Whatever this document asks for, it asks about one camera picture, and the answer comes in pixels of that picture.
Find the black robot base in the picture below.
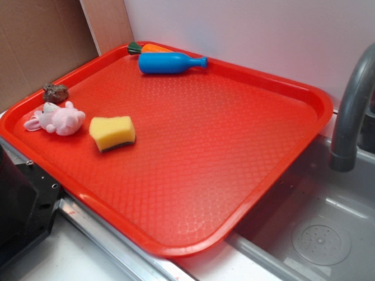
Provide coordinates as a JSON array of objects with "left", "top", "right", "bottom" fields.
[{"left": 1, "top": 148, "right": 62, "bottom": 271}]

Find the pink plush bunny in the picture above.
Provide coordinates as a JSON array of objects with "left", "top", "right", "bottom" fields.
[{"left": 23, "top": 101, "right": 86, "bottom": 136}]

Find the red plastic tray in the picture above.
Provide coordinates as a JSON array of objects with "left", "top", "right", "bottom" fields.
[{"left": 1, "top": 45, "right": 333, "bottom": 258}]

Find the yellow sponge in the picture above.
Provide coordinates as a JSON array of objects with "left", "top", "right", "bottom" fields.
[{"left": 89, "top": 116, "right": 136, "bottom": 152}]

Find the blue plastic bottle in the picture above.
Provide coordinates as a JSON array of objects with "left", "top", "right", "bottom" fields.
[{"left": 138, "top": 52, "right": 208, "bottom": 74}]

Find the orange toy carrot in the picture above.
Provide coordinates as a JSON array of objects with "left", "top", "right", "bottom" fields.
[{"left": 127, "top": 42, "right": 172, "bottom": 55}]

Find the brown toy mushroom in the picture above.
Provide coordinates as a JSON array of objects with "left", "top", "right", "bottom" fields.
[{"left": 43, "top": 83, "right": 69, "bottom": 104}]

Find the grey faucet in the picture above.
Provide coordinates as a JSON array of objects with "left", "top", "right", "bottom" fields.
[{"left": 329, "top": 44, "right": 374, "bottom": 172}]

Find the grey plastic sink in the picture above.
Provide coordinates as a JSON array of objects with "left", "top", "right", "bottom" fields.
[{"left": 227, "top": 123, "right": 374, "bottom": 280}]

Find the brown cardboard panel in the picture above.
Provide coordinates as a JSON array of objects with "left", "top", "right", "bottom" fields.
[{"left": 1, "top": 1, "right": 98, "bottom": 111}]

